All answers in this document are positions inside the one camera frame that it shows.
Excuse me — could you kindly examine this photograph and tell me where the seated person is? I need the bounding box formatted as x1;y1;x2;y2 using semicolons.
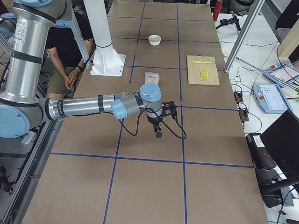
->
45;9;95;99

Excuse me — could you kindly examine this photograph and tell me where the black control box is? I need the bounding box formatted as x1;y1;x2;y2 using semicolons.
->
246;133;276;170

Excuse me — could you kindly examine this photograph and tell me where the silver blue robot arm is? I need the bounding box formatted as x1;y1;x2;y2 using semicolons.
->
0;0;163;138

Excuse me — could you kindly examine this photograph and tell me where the black camera tripod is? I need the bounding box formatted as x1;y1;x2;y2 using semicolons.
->
216;14;241;31

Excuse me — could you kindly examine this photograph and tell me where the orange circuit board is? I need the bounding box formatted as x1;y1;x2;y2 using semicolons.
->
234;91;243;103
239;108;249;123

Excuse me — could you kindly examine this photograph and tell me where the wooden cutting board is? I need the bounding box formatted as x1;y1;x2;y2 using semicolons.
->
187;55;220;86

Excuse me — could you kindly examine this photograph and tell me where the clear plastic egg box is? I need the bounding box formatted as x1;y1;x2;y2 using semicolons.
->
144;71;160;83

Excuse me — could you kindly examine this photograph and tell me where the teach pendant tablet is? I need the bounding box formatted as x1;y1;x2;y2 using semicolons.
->
263;63;299;88
253;83;292;114

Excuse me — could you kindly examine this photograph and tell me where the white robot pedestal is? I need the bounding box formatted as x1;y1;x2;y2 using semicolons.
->
84;0;126;77

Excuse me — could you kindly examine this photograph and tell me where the aluminium frame post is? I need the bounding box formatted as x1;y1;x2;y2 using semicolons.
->
224;0;265;73

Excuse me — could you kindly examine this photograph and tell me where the yellow plastic knife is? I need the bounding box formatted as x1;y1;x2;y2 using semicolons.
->
192;60;213;64

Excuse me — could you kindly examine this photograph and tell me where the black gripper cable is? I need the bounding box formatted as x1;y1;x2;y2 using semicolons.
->
115;109;187;140

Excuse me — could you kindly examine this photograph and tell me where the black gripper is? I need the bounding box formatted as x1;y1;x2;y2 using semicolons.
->
146;108;163;138

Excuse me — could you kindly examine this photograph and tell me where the white ceramic bowl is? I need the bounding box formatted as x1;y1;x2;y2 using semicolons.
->
148;35;161;46

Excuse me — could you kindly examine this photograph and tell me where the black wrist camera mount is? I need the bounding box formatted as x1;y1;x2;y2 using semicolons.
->
161;101;178;119

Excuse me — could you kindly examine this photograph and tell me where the black computer monitor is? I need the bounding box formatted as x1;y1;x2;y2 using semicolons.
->
260;110;299;176

